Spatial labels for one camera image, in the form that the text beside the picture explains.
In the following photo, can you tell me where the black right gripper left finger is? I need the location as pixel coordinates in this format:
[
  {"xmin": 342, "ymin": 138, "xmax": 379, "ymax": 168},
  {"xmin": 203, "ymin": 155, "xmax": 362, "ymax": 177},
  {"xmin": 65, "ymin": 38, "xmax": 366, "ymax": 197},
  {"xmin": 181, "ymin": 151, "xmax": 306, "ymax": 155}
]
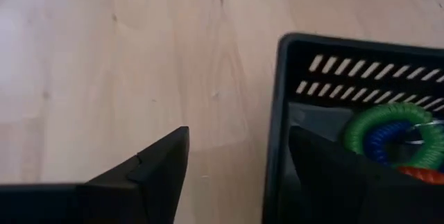
[{"xmin": 86, "ymin": 126, "xmax": 190, "ymax": 224}]

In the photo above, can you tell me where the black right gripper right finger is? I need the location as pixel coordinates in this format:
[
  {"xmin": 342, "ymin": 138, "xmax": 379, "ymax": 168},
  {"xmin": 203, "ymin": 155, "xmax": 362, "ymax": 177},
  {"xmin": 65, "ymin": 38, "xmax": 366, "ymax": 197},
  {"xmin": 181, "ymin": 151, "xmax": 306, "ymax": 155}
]
[{"xmin": 289, "ymin": 126, "xmax": 403, "ymax": 224}]

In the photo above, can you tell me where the green coil wristband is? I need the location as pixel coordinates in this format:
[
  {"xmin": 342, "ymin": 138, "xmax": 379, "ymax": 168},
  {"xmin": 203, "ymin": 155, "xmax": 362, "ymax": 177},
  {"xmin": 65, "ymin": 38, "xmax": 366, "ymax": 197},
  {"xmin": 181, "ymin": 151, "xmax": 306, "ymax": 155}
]
[{"xmin": 342, "ymin": 101, "xmax": 444, "ymax": 171}]

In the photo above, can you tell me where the blue coil wristband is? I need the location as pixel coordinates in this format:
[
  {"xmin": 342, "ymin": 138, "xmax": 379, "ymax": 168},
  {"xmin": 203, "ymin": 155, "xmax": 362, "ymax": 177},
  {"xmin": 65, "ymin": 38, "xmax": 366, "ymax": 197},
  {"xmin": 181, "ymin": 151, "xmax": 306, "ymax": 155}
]
[{"xmin": 362, "ymin": 119, "xmax": 414, "ymax": 166}]

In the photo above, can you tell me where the small black mesh basket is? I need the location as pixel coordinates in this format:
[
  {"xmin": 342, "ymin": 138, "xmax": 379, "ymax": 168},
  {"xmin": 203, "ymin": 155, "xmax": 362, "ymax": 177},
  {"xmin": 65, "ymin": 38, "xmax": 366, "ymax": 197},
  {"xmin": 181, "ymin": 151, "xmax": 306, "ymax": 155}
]
[{"xmin": 262, "ymin": 32, "xmax": 444, "ymax": 224}]

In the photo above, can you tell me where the red coil wristband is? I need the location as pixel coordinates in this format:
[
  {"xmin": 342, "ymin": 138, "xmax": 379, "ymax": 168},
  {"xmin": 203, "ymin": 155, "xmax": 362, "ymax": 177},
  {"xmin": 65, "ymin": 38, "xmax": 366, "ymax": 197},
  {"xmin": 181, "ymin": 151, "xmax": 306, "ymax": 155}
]
[{"xmin": 396, "ymin": 165, "xmax": 444, "ymax": 186}]

